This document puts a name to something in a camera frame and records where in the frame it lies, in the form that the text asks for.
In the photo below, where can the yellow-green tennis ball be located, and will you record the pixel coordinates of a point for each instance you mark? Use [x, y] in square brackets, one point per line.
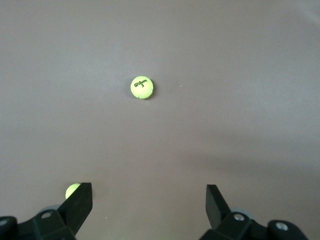
[141, 87]
[71, 191]

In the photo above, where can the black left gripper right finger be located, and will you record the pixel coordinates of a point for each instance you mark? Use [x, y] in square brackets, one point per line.
[217, 212]

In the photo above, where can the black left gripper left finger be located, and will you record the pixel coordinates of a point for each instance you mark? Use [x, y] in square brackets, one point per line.
[75, 210]

